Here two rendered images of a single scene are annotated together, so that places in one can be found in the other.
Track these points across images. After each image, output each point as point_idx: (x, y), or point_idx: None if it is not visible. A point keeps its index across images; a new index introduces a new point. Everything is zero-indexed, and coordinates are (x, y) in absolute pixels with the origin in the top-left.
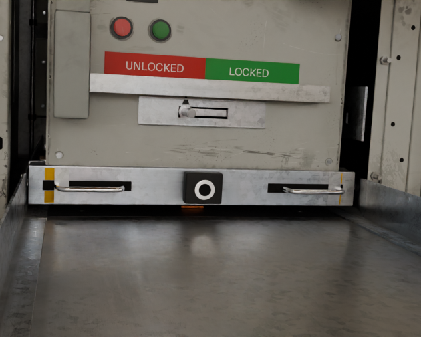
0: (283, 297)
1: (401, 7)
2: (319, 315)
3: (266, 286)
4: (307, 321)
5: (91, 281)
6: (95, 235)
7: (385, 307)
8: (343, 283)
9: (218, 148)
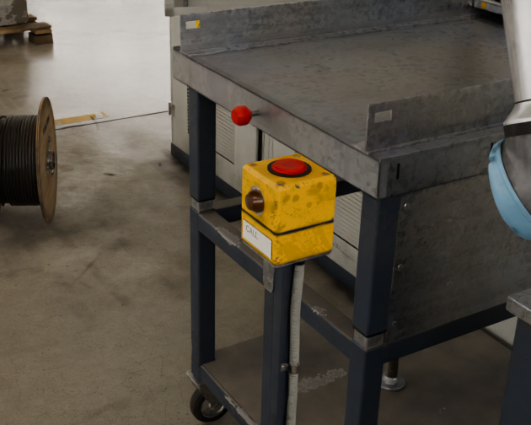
0: (411, 70)
1: None
2: (394, 77)
3: (425, 67)
4: (382, 75)
5: (376, 40)
6: (458, 31)
7: (430, 88)
8: (463, 80)
9: None
